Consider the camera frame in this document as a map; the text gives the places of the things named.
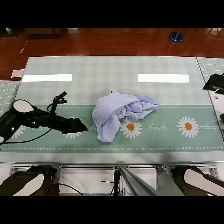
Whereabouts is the silver frame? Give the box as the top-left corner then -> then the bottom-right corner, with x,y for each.
0,161 -> 224,197

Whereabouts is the light blue shirt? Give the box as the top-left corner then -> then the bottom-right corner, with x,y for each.
91,89 -> 161,144

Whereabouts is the black cable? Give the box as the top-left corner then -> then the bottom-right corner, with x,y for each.
57,181 -> 85,197
1,127 -> 55,145

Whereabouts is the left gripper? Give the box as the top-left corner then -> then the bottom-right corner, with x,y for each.
49,115 -> 90,136

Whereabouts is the blue round disc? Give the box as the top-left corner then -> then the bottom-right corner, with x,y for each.
168,31 -> 185,43

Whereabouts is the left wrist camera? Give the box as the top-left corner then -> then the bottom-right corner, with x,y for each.
46,91 -> 69,115

